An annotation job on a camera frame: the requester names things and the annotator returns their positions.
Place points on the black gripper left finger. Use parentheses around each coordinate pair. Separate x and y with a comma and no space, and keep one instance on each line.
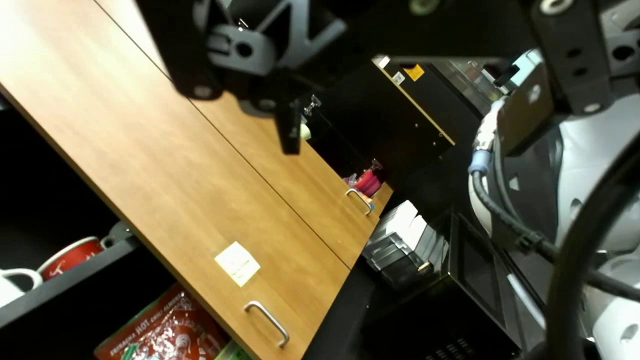
(287,126)

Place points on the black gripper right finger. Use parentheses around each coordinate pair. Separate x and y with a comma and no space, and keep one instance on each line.
(532,113)

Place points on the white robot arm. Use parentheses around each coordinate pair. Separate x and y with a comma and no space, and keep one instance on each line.
(592,147)

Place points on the wooden cabinet door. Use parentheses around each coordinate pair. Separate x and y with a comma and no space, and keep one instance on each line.
(281,180)

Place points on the wooden door with white sticker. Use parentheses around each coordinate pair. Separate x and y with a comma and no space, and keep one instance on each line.
(166,167)

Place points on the black cabinet shelf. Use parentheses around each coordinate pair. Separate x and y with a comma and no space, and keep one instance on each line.
(40,299)

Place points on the small red object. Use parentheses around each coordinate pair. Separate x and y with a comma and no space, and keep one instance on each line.
(369,180)

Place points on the tall black appliance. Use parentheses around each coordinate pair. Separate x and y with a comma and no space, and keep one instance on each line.
(413,120)

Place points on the white square sticker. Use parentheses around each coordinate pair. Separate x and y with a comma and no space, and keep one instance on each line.
(236,265)

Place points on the clear plastic container stack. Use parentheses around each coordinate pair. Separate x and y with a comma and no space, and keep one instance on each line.
(407,240)

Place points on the black box appliance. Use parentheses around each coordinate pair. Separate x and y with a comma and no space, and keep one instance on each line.
(427,321)

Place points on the red snack bag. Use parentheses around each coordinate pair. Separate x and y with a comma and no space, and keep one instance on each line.
(166,332)

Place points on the red mug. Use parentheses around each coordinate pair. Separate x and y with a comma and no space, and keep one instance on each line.
(70,254)

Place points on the white mug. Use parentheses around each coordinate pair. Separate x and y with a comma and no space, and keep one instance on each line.
(11,290)

